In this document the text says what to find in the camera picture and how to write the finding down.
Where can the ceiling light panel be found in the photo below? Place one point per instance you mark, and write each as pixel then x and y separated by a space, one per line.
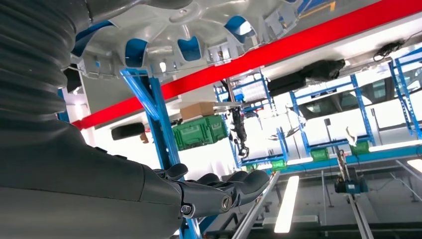
pixel 286 204
pixel 415 166

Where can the black bulky object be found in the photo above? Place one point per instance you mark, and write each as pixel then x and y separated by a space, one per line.
pixel 306 77

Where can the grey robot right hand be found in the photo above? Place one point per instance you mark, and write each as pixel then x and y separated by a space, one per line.
pixel 82 184

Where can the blue ceiling hoist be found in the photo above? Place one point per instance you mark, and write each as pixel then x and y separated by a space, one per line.
pixel 351 187

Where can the dark hanging machine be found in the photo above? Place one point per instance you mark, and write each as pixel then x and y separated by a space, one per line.
pixel 239 128

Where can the grey ceiling rail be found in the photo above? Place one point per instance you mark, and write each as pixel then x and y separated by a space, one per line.
pixel 254 207

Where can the green plastic crate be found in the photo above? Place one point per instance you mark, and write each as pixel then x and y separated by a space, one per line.
pixel 201 132

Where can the brown cardboard box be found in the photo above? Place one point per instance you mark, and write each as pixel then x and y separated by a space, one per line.
pixel 197 110

